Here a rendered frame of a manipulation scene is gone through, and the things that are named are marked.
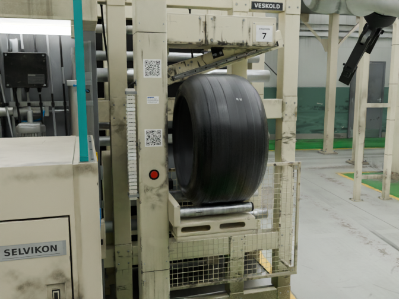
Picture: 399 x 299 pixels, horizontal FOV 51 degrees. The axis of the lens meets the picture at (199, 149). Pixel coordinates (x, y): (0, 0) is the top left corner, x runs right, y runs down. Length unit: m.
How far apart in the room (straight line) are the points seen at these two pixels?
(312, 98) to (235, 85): 9.98
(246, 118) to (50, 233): 0.95
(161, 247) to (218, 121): 0.64
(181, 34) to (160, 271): 1.11
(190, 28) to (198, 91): 0.45
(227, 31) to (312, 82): 9.72
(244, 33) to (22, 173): 1.46
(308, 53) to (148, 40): 10.13
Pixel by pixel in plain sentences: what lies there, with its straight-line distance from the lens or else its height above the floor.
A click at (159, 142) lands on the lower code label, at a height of 1.20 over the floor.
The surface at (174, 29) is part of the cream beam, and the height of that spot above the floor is 1.70.
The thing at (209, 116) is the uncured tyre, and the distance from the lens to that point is 1.64.
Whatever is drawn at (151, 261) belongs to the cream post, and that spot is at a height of 0.67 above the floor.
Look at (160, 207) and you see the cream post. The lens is 1.84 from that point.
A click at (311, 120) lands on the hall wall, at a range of 11.75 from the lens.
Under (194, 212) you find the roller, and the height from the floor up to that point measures 0.90.
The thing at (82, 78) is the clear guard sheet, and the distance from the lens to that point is 0.95.
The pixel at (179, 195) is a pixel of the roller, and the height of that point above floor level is 0.90.
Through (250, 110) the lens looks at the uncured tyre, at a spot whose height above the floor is 1.34.
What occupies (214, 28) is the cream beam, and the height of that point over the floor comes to 1.72.
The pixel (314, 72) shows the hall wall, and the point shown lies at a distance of 11.81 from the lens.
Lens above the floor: 1.44
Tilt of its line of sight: 9 degrees down
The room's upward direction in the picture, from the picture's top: straight up
